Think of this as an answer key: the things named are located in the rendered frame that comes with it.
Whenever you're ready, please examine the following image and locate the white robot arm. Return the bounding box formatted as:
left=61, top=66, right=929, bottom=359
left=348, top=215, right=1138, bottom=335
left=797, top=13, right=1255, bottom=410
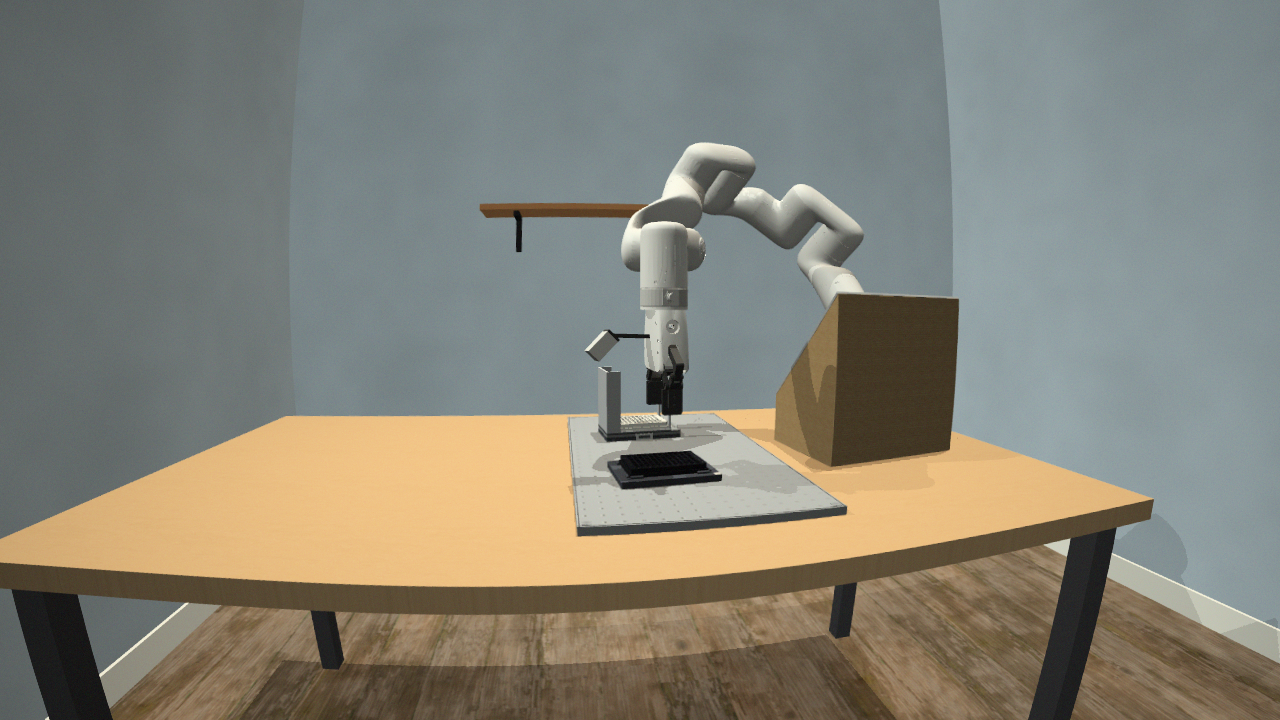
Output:
left=621, top=143, right=864, bottom=309

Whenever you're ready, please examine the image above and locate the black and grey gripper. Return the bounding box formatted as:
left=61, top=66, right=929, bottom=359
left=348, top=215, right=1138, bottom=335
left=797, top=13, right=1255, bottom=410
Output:
left=640, top=307, right=689, bottom=415

